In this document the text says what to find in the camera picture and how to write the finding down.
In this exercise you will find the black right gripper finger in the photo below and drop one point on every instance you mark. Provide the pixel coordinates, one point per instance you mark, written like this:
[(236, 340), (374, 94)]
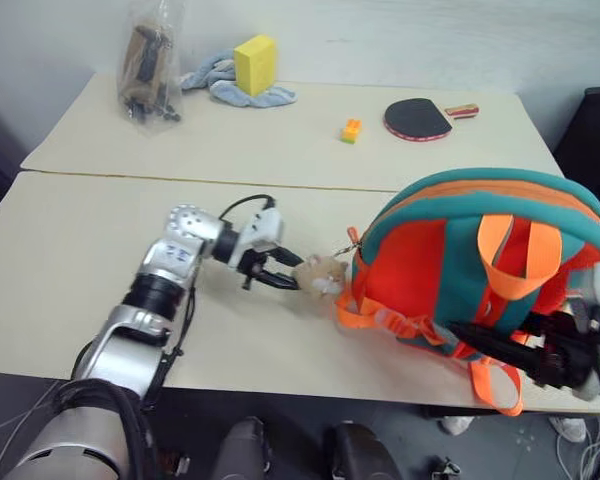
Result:
[(490, 337), (512, 367)]

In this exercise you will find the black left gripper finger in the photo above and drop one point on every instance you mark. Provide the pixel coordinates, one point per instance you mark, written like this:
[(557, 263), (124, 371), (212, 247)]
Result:
[(289, 256), (280, 281)]

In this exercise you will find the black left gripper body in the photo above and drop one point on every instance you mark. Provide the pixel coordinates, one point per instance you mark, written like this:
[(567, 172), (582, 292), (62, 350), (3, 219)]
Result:
[(253, 265)]

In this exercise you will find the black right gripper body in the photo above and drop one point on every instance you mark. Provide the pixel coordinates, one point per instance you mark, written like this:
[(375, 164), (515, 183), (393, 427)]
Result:
[(567, 357)]

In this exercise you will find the orange and teal backpack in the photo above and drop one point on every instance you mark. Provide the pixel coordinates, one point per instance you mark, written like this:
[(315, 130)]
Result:
[(420, 260)]

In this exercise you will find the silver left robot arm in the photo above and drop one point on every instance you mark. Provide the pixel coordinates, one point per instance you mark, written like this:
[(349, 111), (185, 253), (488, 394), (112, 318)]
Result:
[(130, 345)]

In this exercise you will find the white shoe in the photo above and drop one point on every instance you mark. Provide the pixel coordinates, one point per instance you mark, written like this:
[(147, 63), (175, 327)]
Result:
[(570, 429), (456, 425)]

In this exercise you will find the orange yellow green toy blocks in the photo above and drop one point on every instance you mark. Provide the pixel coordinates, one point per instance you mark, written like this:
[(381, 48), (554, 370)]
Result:
[(350, 131)]

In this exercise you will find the light blue towel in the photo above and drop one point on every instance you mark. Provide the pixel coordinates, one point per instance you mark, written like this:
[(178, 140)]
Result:
[(260, 97)]

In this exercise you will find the dark rounded shape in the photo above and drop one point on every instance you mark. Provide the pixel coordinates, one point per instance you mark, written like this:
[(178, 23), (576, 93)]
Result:
[(245, 450), (362, 455)]

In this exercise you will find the black table tennis paddle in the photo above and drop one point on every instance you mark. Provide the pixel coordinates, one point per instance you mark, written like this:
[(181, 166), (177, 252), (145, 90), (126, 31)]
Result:
[(415, 117)]

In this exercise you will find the yellow sponge block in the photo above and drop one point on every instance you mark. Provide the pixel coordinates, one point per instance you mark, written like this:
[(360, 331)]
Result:
[(254, 65)]

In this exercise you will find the clear plastic bag with parts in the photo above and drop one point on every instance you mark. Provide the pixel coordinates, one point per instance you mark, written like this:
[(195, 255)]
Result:
[(147, 80)]

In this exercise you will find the black chair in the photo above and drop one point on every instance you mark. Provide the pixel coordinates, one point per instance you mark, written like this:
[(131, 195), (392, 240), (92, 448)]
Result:
[(587, 145)]

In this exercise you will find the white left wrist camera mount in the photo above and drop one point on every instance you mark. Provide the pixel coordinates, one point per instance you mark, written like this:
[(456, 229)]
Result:
[(265, 225)]

